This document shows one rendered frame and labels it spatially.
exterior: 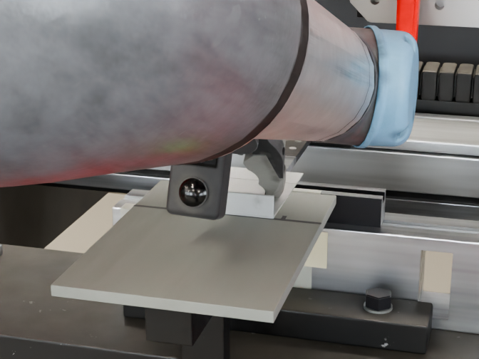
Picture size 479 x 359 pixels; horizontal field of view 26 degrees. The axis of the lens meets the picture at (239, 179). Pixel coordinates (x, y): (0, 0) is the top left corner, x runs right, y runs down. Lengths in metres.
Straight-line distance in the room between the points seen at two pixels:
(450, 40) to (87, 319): 0.69
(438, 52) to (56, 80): 1.24
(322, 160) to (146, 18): 1.00
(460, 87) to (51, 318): 0.61
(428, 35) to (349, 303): 0.58
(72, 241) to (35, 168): 3.27
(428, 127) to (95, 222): 2.52
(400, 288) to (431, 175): 0.27
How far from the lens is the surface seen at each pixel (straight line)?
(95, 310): 1.07
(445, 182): 1.26
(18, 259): 1.20
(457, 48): 1.49
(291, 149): 1.13
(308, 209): 0.97
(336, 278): 1.03
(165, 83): 0.29
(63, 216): 1.63
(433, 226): 1.04
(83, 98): 0.28
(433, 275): 3.32
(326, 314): 0.99
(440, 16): 0.93
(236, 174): 1.06
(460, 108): 1.38
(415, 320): 0.99
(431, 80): 1.37
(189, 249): 0.88
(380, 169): 1.26
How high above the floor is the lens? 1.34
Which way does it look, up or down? 19 degrees down
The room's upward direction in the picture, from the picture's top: straight up
